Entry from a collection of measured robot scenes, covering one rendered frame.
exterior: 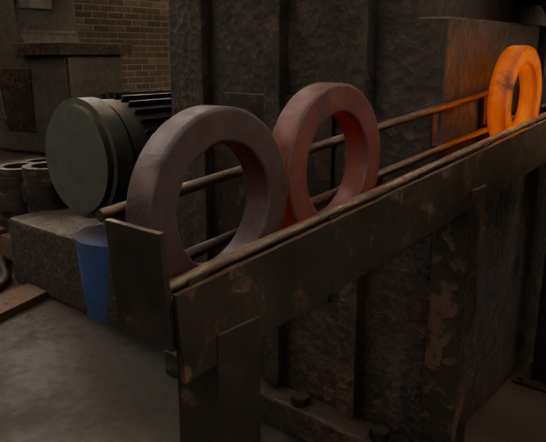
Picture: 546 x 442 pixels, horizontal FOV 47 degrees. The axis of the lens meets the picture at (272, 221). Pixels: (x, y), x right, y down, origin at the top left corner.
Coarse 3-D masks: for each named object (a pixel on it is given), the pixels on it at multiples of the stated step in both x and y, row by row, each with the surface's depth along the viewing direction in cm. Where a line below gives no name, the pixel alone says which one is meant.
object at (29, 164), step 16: (32, 160) 288; (0, 176) 247; (16, 176) 246; (32, 176) 228; (48, 176) 229; (0, 192) 251; (16, 192) 248; (32, 192) 230; (48, 192) 231; (0, 208) 250; (16, 208) 248; (32, 208) 235; (48, 208) 233; (64, 208) 236; (0, 224) 252; (0, 240) 253
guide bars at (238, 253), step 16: (544, 112) 121; (512, 128) 108; (480, 144) 98; (448, 160) 90; (400, 176) 81; (416, 176) 83; (368, 192) 75; (384, 192) 78; (336, 208) 70; (352, 208) 73; (304, 224) 66; (256, 240) 61; (272, 240) 62; (224, 256) 58; (240, 256) 59; (192, 272) 55; (208, 272) 56; (176, 288) 53
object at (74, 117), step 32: (128, 96) 201; (160, 96) 211; (64, 128) 197; (96, 128) 186; (128, 128) 193; (64, 160) 201; (96, 160) 190; (128, 160) 190; (64, 192) 205; (96, 192) 193; (32, 224) 216; (64, 224) 215; (96, 224) 215; (32, 256) 218; (64, 256) 204; (64, 288) 208
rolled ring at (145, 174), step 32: (160, 128) 55; (192, 128) 54; (224, 128) 57; (256, 128) 61; (160, 160) 53; (192, 160) 55; (256, 160) 62; (128, 192) 54; (160, 192) 53; (256, 192) 65; (160, 224) 53; (256, 224) 65
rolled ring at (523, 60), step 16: (512, 48) 110; (528, 48) 111; (496, 64) 108; (512, 64) 107; (528, 64) 112; (496, 80) 107; (512, 80) 107; (528, 80) 117; (496, 96) 107; (512, 96) 108; (528, 96) 118; (496, 112) 108; (528, 112) 118; (496, 128) 109
